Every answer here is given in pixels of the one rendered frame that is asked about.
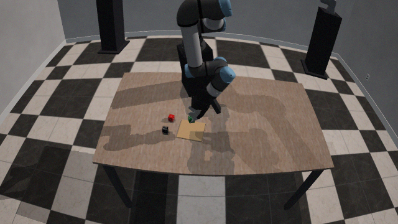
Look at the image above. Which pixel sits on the tan flat mat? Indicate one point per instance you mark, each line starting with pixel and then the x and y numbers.
pixel 192 131

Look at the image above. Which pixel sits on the red die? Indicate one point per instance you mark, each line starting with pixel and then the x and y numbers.
pixel 171 117

